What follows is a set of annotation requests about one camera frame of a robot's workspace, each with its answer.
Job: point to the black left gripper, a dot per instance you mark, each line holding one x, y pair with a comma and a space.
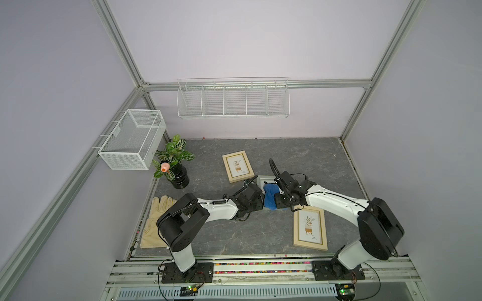
258, 205

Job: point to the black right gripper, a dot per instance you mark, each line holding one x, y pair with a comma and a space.
278, 204

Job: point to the blue microfibre cloth black trim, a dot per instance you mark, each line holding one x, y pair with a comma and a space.
270, 190

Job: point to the green-grey picture frame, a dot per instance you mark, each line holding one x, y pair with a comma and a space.
262, 180

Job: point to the beige picture frame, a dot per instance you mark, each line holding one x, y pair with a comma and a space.
237, 166

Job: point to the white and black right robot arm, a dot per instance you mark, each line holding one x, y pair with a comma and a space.
379, 229

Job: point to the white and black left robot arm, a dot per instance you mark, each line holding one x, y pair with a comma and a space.
180, 224

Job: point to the black glossy plant vase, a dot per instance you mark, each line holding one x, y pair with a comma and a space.
178, 176

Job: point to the green artificial plant pink flower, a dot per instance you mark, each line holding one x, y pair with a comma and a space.
168, 162

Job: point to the left electronics board green led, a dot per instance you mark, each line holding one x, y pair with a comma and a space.
190, 291

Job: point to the electronics board green led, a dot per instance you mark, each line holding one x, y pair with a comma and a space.
190, 291
345, 291

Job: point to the right electronics board green led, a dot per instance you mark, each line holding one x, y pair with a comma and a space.
345, 291

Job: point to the light wood picture frame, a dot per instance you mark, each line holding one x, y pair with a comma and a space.
310, 228

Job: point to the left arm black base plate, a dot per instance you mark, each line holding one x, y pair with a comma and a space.
202, 272

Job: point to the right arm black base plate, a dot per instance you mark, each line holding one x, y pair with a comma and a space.
324, 270

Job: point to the white vented cable duct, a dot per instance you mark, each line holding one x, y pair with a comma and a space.
243, 292

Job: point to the long white wire shelf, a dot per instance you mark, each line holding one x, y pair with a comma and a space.
233, 98

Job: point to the white wire basket left wall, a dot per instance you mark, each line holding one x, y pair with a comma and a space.
132, 143

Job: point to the aluminium mounting rail front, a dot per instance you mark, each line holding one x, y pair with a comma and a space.
258, 271

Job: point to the aluminium cage frame profiles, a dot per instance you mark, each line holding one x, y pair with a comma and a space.
30, 247

